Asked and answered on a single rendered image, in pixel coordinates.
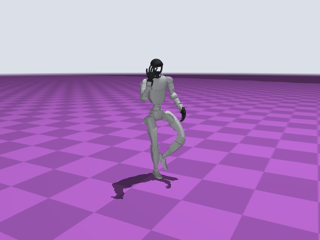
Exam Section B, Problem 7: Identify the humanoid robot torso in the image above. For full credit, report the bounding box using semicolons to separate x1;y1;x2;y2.
147;74;167;121

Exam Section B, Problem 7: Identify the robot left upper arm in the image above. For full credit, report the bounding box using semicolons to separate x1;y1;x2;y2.
166;76;177;100

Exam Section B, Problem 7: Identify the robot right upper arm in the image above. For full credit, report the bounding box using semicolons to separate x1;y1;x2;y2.
140;78;148;102

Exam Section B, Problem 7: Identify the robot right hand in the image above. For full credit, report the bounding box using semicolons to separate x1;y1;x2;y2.
146;65;158;86

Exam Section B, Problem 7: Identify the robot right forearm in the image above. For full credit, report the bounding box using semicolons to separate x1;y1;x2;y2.
139;81;153;100

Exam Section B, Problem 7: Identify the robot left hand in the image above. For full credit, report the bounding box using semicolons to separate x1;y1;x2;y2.
180;107;186;122

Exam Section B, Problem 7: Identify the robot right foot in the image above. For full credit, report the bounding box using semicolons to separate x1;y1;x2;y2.
152;170;163;179

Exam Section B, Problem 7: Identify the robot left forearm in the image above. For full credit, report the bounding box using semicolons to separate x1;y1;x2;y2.
173;96;185;111

